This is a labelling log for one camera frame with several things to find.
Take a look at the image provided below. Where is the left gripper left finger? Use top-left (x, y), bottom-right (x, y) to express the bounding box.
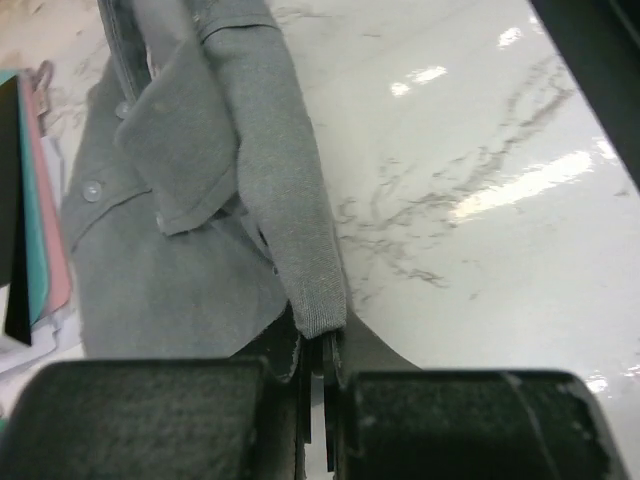
top-left (1, 311), bottom-right (310, 479)

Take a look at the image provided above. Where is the grey long sleeve shirt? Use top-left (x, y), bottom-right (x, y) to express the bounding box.
top-left (62, 1), bottom-right (347, 359)

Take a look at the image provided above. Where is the black folder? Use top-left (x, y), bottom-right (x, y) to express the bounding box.
top-left (1, 72), bottom-right (31, 354)

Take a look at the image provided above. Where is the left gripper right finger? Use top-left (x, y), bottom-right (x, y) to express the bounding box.
top-left (319, 315), bottom-right (629, 479)

